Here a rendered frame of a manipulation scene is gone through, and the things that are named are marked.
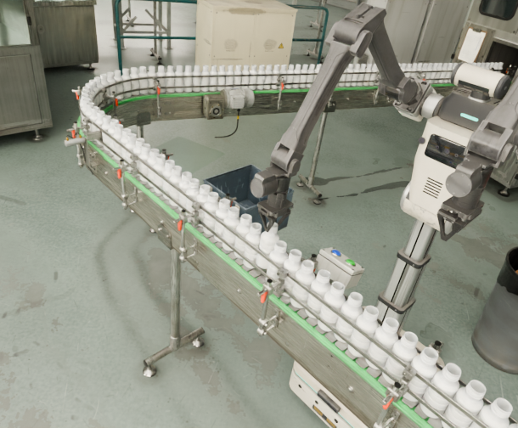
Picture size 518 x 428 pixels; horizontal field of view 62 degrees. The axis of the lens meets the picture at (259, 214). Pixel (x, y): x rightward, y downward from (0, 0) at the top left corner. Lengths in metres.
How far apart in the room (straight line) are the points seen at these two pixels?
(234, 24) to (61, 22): 2.32
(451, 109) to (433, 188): 0.27
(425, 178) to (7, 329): 2.27
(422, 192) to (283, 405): 1.30
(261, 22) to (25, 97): 2.79
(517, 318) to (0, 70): 4.21
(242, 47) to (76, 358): 4.15
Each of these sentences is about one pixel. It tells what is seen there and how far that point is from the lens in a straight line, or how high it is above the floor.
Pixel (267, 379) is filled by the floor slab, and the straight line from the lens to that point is 2.45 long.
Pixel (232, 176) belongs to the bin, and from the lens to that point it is 2.21.
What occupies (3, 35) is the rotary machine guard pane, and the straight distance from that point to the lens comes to 4.40.
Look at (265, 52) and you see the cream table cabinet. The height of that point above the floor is 0.67.
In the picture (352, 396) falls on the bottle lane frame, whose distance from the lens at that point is 1.39.
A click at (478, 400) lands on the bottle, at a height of 1.14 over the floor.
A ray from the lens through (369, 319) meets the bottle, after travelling 1.23.
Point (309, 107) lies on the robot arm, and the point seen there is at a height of 1.59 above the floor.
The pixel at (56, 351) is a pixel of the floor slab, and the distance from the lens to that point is 2.63.
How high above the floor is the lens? 1.99
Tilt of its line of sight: 34 degrees down
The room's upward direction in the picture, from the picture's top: 8 degrees clockwise
